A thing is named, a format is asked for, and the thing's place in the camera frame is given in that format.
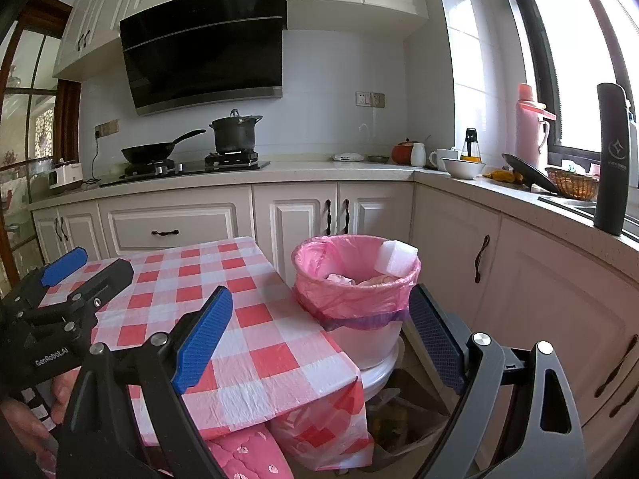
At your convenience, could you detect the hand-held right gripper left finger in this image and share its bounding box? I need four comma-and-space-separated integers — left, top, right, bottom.
55, 285, 235, 479

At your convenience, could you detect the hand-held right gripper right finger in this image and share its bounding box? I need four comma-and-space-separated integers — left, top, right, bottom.
408, 283, 589, 479

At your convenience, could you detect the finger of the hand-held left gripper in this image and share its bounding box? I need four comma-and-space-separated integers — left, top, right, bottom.
57, 258, 135, 333
10, 246, 89, 311

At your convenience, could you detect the white foam block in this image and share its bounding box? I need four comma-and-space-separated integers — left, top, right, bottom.
376, 239, 419, 277

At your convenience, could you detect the white bin with pink bag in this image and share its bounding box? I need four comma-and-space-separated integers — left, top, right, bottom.
291, 234, 422, 371

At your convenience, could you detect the person's left hand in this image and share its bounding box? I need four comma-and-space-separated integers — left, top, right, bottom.
0, 368, 79, 462

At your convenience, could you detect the pink checkered tablecloth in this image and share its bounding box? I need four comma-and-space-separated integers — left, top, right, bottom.
37, 236, 376, 473

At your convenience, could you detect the white round stool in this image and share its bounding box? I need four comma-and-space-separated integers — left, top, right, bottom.
356, 338, 405, 403

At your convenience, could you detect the clear plastic bag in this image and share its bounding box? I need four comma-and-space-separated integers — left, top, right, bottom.
368, 368, 471, 461

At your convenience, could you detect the white rice cooker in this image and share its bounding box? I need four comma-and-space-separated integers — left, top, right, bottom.
48, 159, 83, 193

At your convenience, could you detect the black wok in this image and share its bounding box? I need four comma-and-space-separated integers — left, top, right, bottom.
121, 128, 207, 165

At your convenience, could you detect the wooden glass door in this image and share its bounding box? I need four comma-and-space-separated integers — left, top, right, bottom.
0, 4, 81, 286

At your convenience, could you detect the black gas stove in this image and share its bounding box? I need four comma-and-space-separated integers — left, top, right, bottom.
98, 152, 272, 188

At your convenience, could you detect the white bowl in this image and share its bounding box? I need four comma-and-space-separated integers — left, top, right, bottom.
440, 157, 486, 180

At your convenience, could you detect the yellow banana peel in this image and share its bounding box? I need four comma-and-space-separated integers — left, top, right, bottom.
482, 169, 524, 184

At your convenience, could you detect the white mug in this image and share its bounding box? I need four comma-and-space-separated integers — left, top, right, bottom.
429, 148, 460, 172

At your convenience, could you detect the red clay pot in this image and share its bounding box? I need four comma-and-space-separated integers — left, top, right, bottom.
390, 138, 415, 165

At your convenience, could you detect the black pan lid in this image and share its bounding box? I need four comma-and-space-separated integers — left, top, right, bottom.
501, 152, 560, 196

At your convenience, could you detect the steel kitchen sink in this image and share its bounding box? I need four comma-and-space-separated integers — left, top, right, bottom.
538, 194, 639, 241

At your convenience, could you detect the black lidded pot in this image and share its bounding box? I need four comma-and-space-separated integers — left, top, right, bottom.
208, 108, 264, 156

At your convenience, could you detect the black-capped oil bottle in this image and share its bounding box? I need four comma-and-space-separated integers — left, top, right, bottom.
460, 128, 484, 163

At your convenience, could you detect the wicker basket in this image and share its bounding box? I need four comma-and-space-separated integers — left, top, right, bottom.
544, 166, 600, 201

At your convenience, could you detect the pink thermos flask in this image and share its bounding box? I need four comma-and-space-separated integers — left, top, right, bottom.
515, 83, 557, 171

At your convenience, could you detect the black range hood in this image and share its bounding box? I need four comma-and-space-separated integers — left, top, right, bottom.
118, 0, 290, 117

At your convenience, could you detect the tall black bottle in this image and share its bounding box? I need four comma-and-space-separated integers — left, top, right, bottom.
593, 82, 631, 237

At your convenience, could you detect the kitchen window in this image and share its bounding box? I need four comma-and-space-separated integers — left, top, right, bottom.
499, 0, 639, 161

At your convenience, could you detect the black power cable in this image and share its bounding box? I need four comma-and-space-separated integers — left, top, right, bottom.
81, 134, 103, 186

